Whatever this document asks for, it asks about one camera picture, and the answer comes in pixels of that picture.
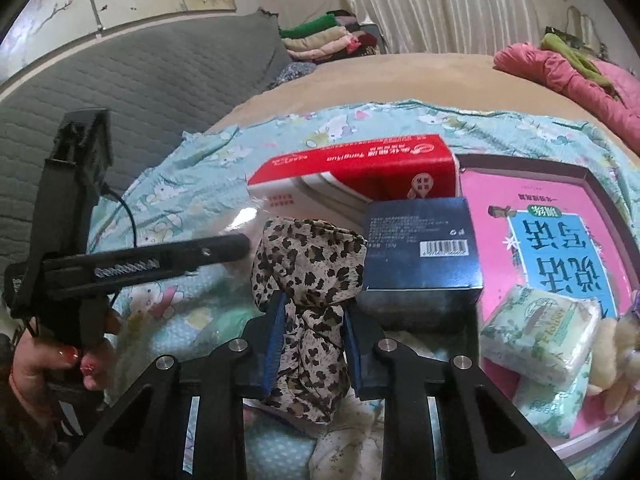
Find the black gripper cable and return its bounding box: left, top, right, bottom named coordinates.
left=102, top=185, right=138, bottom=311

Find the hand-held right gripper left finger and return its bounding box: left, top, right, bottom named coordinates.
left=60, top=291, right=290, bottom=480

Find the dark patterned cloth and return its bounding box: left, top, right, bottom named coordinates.
left=270, top=60, right=318, bottom=91

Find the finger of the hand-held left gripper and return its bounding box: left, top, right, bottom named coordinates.
left=160, top=232, right=252, bottom=274

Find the green cloth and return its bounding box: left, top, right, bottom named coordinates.
left=540, top=32, right=621, bottom=96

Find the green tissue pack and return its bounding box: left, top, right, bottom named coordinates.
left=512, top=375, right=593, bottom=441
left=480, top=285, right=601, bottom=386

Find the leopard print cloth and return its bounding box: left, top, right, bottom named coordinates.
left=250, top=216, right=368, bottom=423

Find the person's left hand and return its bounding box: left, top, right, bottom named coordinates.
left=9, top=306, right=123, bottom=396

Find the blue cartoon cat blanket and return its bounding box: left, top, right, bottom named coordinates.
left=87, top=97, right=640, bottom=480

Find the pink and blue book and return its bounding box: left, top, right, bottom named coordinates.
left=460, top=170, right=636, bottom=441

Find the bed with beige sheet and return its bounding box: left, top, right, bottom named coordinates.
left=270, top=52, right=640, bottom=161

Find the person's left forearm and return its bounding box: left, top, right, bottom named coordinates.
left=0, top=382, right=66, bottom=480

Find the pink quilt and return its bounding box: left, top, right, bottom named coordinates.
left=492, top=42, right=640, bottom=156

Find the red and white carton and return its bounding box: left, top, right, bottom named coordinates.
left=247, top=134, right=461, bottom=221

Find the stack of folded clothes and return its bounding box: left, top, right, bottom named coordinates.
left=277, top=10, right=386, bottom=63

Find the grey quilted headboard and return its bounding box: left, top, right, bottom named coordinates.
left=0, top=10, right=291, bottom=271

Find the white floral cloth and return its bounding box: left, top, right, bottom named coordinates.
left=307, top=400, right=388, bottom=480

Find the dark blue box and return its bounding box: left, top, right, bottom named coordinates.
left=357, top=196, right=483, bottom=311

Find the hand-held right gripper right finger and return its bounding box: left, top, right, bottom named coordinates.
left=341, top=304, right=576, bottom=480

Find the white pleated curtain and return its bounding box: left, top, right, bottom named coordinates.
left=335, top=0, right=566, bottom=56

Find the cream and purple plush toy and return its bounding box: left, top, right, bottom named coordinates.
left=585, top=290, right=640, bottom=416

